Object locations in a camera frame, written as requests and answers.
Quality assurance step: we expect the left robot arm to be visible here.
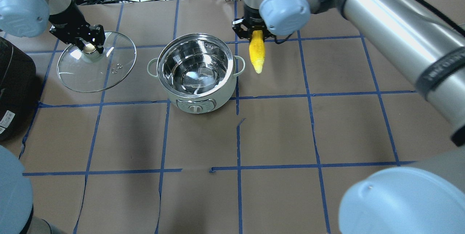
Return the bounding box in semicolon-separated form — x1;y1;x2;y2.
0;0;106;54

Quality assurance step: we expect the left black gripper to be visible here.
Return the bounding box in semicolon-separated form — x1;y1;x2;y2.
49;23;106;54

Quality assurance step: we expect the yellow toy corn cob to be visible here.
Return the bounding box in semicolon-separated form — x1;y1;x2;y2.
249;30;266;74

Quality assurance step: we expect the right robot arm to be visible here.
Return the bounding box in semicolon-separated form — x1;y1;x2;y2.
231;0;464;234

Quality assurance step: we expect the glass pot lid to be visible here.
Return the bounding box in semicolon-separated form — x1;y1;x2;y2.
57;31;137;93

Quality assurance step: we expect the black rice cooker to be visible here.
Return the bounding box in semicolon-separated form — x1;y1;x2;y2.
0;37;36;141

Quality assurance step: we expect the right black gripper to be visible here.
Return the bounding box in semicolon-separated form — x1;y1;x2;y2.
231;16;276;41

